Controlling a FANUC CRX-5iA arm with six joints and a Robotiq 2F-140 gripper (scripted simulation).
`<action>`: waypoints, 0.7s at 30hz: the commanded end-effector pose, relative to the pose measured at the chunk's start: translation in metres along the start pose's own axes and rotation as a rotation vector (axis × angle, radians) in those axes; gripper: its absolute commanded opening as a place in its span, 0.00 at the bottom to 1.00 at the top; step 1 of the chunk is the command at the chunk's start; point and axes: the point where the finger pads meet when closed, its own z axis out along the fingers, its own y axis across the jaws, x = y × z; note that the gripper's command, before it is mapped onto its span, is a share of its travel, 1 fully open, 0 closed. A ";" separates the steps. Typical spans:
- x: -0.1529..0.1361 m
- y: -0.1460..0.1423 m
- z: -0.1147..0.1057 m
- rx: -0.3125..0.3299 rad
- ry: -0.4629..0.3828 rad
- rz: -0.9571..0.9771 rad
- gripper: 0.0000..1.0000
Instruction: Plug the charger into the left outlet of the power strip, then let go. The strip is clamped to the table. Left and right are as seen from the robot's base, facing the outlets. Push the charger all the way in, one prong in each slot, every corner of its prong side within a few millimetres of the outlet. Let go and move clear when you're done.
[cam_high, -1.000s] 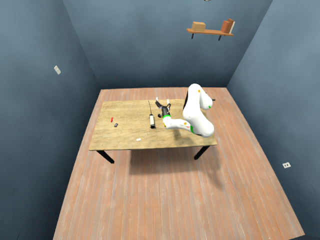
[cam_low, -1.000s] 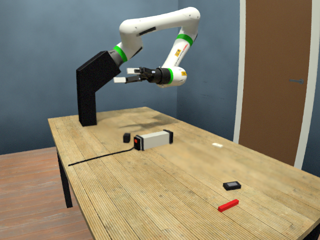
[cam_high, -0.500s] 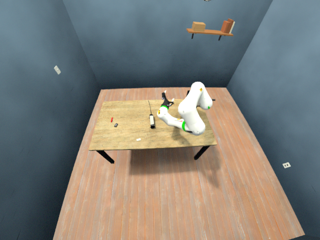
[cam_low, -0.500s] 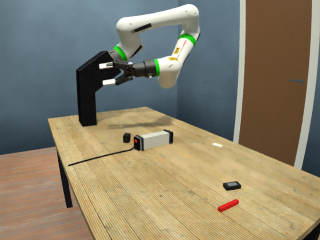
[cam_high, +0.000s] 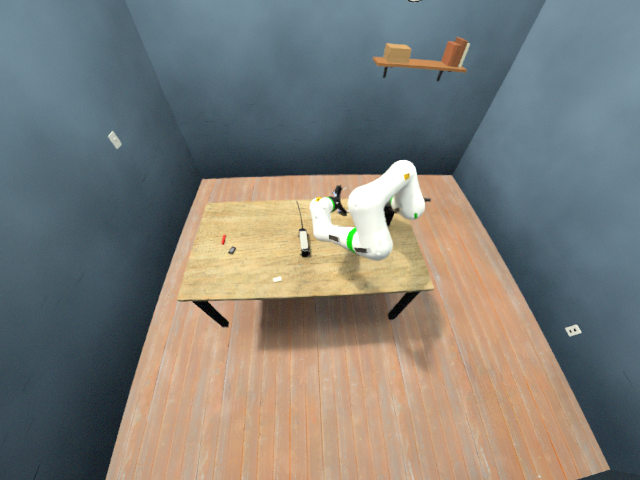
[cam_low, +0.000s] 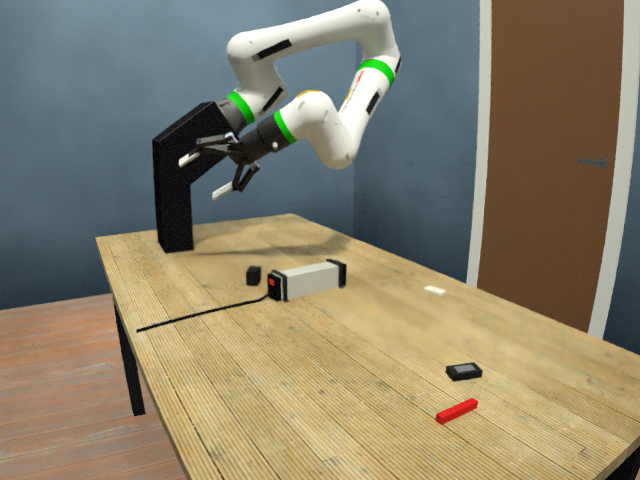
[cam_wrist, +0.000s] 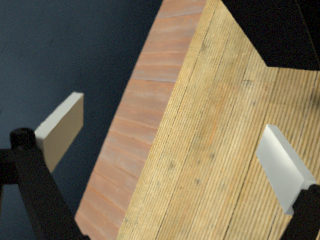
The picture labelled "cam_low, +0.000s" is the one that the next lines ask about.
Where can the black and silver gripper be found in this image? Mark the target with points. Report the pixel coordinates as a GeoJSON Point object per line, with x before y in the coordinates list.
{"type": "Point", "coordinates": [238, 151]}

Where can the black charger with two yellow prongs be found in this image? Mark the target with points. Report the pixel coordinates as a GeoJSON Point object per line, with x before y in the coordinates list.
{"type": "Point", "coordinates": [253, 275]}

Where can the red rectangular bar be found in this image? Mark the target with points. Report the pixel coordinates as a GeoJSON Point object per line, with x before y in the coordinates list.
{"type": "Point", "coordinates": [456, 411]}

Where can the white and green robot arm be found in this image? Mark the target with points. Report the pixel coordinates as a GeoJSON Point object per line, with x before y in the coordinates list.
{"type": "Point", "coordinates": [335, 137]}

